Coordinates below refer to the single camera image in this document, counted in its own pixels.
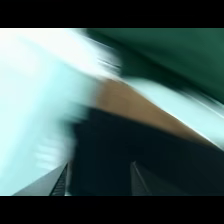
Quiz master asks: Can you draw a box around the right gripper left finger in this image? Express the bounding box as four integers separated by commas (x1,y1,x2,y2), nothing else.
13,162,70,197

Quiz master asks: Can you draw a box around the orange-brown garment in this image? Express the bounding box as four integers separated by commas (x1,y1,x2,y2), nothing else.
95,78,215,148

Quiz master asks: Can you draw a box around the black T-shirt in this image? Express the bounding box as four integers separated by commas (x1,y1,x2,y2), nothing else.
67,106,224,197

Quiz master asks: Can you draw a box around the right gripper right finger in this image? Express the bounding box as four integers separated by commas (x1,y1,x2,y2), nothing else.
129,160,188,197

